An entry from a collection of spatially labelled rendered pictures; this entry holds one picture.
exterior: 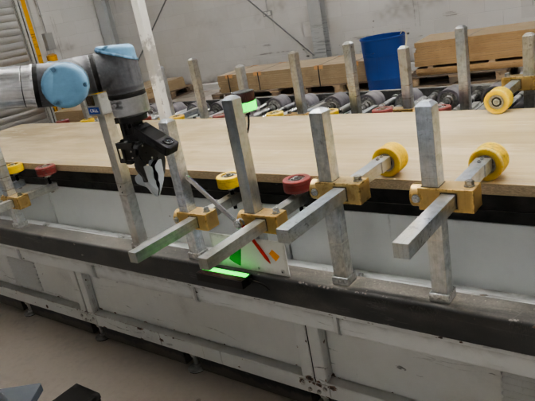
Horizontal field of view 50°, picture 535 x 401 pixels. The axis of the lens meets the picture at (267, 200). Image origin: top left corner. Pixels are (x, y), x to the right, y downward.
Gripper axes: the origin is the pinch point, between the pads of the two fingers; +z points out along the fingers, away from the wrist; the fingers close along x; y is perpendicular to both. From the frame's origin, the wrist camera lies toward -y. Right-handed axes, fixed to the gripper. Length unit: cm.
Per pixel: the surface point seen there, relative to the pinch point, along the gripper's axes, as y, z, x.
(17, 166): 126, 8, -36
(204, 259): -19.7, 12.4, 9.0
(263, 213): -19.7, 11.2, -15.2
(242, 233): -20.3, 12.2, -5.1
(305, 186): -23.6, 9.4, -30.5
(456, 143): -54, 8, -66
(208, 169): 18.2, 8.2, -38.2
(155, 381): 65, 98, -28
